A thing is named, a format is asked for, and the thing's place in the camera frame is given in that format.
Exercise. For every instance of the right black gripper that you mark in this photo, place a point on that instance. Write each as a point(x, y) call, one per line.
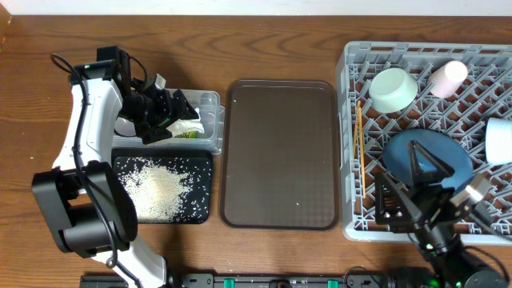
point(421, 209)

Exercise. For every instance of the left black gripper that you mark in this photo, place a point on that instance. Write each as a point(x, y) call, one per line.
point(169, 114)

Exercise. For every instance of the white tissue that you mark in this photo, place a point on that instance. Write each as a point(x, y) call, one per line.
point(182, 126)

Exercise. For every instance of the green yellow snack wrapper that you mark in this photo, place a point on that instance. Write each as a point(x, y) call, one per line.
point(191, 134)

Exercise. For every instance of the dark blue plate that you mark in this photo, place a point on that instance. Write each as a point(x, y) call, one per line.
point(396, 157)

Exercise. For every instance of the mint green bowl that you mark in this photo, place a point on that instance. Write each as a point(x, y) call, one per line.
point(392, 90)

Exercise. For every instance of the light blue bowl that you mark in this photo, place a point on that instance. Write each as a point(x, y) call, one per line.
point(498, 141)

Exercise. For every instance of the pink paper cup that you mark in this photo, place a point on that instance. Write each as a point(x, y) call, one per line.
point(447, 79)

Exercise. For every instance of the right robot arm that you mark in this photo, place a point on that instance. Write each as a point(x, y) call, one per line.
point(461, 268)

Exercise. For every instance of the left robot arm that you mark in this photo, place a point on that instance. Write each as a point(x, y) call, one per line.
point(86, 208)

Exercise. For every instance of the clear plastic waste bin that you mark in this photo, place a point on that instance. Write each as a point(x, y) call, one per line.
point(212, 115)

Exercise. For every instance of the black rectangular waste tray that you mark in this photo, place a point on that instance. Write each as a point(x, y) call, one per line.
point(200, 184)

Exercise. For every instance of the grey plastic dishwasher rack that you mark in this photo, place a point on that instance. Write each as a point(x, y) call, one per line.
point(485, 94)

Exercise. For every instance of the brown plastic serving tray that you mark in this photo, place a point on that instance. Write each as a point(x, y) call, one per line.
point(281, 156)

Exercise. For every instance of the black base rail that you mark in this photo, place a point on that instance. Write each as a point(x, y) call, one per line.
point(210, 281)

